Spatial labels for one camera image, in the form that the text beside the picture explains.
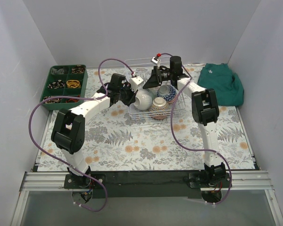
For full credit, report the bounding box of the plain white bowl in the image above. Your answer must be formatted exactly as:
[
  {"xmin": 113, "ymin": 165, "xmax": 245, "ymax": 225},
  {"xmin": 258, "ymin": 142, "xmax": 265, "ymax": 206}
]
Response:
[{"xmin": 133, "ymin": 89, "xmax": 155, "ymax": 111}]

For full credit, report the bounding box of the blue white patterned bowl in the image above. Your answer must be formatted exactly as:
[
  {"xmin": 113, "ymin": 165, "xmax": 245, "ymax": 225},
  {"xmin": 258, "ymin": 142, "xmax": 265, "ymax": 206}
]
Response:
[{"xmin": 157, "ymin": 85, "xmax": 177, "ymax": 104}]

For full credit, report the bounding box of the white wire dish rack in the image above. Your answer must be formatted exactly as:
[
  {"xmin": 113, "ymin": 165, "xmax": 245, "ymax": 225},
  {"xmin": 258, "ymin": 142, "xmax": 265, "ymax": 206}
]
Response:
[{"xmin": 125, "ymin": 58, "xmax": 186, "ymax": 123}]

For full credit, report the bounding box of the brown geometric patterned bowl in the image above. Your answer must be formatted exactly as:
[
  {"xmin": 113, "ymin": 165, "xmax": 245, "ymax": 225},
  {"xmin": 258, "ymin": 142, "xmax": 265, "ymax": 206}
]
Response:
[{"xmin": 149, "ymin": 97, "xmax": 169, "ymax": 116}]

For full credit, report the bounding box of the red patterned bowl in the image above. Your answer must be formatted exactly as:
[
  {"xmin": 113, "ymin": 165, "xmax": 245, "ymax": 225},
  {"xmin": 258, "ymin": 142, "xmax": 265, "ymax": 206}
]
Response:
[{"xmin": 153, "ymin": 115, "xmax": 167, "ymax": 120}]

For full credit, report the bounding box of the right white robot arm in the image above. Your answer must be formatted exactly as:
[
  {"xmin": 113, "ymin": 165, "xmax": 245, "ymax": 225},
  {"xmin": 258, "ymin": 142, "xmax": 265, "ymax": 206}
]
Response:
[{"xmin": 143, "ymin": 54, "xmax": 225, "ymax": 187}]

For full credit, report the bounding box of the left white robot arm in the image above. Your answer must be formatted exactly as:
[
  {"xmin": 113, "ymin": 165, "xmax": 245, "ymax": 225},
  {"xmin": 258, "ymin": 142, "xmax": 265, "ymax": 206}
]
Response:
[{"xmin": 51, "ymin": 73, "xmax": 143, "ymax": 188}]

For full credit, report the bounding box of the floral table mat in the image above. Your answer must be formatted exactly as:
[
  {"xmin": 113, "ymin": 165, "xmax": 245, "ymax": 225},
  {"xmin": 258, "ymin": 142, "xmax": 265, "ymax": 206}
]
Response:
[{"xmin": 37, "ymin": 69, "xmax": 255, "ymax": 172}]

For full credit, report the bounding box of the brown patterned rolled tie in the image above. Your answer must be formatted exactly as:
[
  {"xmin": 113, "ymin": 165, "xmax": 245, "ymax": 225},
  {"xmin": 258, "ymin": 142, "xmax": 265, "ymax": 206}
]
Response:
[{"xmin": 71, "ymin": 65, "xmax": 85, "ymax": 74}]

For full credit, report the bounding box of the yellow rolled tie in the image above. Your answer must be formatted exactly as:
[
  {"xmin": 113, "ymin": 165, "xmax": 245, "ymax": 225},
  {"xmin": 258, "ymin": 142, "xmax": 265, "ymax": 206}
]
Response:
[{"xmin": 66, "ymin": 80, "xmax": 81, "ymax": 89}]

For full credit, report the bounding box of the orange navy rolled tie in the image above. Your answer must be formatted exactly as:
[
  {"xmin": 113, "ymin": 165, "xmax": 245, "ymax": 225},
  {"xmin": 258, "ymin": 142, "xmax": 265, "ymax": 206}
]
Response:
[{"xmin": 65, "ymin": 96, "xmax": 79, "ymax": 103}]

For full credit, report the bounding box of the green compartment tray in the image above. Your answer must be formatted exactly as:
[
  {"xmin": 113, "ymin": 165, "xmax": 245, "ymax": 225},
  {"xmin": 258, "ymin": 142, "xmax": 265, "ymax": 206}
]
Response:
[{"xmin": 40, "ymin": 65, "xmax": 88, "ymax": 111}]

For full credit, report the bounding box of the black white rolled tie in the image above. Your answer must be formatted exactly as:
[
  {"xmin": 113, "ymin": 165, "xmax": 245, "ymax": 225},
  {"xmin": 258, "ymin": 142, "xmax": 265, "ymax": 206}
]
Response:
[{"xmin": 47, "ymin": 80, "xmax": 65, "ymax": 89}]

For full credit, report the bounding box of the green folded cloth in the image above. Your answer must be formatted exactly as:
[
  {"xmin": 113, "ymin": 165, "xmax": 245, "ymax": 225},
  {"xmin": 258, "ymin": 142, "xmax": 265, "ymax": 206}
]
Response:
[{"xmin": 197, "ymin": 64, "xmax": 244, "ymax": 106}]

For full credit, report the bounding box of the dark floral rolled tie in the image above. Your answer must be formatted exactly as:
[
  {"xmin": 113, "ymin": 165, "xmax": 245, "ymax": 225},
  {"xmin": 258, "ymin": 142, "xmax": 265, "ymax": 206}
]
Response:
[{"xmin": 43, "ymin": 96, "xmax": 61, "ymax": 104}]

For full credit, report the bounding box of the grey rolled cloth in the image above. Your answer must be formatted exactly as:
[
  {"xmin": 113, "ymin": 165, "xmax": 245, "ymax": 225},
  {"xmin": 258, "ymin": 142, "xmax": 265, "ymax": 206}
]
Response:
[{"xmin": 50, "ymin": 67, "xmax": 65, "ymax": 75}]

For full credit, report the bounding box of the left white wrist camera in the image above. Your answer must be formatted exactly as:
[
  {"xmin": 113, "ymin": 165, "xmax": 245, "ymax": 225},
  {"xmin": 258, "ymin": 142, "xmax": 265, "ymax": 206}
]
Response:
[{"xmin": 129, "ymin": 76, "xmax": 144, "ymax": 92}]

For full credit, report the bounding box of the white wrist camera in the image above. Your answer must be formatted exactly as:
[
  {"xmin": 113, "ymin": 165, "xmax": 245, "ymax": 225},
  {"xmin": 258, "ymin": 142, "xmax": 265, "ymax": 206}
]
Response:
[
  {"xmin": 129, "ymin": 76, "xmax": 144, "ymax": 92},
  {"xmin": 151, "ymin": 53, "xmax": 161, "ymax": 67}
]

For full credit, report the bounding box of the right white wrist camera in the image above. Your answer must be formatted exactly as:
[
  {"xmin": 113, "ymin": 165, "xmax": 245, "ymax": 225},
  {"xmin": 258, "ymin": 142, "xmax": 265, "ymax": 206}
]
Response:
[{"xmin": 151, "ymin": 53, "xmax": 161, "ymax": 67}]

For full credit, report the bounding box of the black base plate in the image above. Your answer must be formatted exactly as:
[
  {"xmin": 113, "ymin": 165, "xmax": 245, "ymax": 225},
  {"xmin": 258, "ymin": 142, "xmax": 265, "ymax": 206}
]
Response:
[{"xmin": 64, "ymin": 170, "xmax": 230, "ymax": 199}]

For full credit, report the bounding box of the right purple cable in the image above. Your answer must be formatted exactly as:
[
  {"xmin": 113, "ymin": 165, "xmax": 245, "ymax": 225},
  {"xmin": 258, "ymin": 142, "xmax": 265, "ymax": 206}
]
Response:
[{"xmin": 156, "ymin": 52, "xmax": 233, "ymax": 204}]

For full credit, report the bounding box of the purple cable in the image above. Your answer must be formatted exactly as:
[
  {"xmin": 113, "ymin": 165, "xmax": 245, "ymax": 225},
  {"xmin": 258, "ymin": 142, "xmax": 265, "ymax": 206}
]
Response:
[
  {"xmin": 156, "ymin": 52, "xmax": 233, "ymax": 204},
  {"xmin": 28, "ymin": 57, "xmax": 136, "ymax": 211}
]

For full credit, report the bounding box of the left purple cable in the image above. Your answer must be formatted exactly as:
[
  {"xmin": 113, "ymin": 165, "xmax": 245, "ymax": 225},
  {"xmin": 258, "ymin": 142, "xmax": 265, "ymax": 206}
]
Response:
[{"xmin": 28, "ymin": 57, "xmax": 136, "ymax": 211}]

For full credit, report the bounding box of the aluminium frame rail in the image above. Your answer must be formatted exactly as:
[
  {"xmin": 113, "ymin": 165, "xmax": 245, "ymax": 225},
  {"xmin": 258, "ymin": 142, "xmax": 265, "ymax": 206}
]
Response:
[{"xmin": 20, "ymin": 170, "xmax": 274, "ymax": 191}]

